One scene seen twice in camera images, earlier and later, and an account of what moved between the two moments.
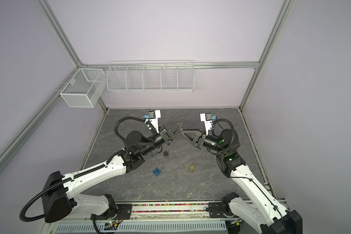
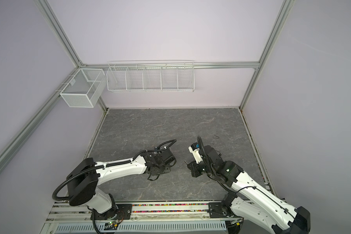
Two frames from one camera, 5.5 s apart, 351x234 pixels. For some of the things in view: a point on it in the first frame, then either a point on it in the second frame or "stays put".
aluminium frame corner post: (45, 9) stays put
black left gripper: (167, 134) → (167, 170)
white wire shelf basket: (150, 76) stays put
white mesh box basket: (85, 87) stays put
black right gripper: (201, 140) → (194, 166)
